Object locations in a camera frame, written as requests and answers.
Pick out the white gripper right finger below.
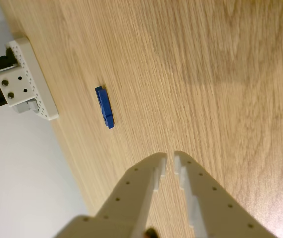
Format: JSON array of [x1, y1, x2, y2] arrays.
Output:
[[173, 150, 279, 238]]

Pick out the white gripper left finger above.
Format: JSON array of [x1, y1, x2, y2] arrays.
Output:
[[54, 152, 167, 238]]

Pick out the blue clothes peg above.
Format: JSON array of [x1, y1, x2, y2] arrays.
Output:
[[94, 85, 115, 130]]

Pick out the grey clamp piece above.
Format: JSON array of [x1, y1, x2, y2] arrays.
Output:
[[14, 97, 42, 115]]

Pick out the black clamp piece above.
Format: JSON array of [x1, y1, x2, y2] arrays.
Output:
[[0, 48, 18, 70]]

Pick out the white perforated mount plate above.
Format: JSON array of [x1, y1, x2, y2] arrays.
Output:
[[5, 37, 60, 121]]

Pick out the white bracket block with holes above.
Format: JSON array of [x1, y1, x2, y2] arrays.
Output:
[[0, 67, 37, 108]]

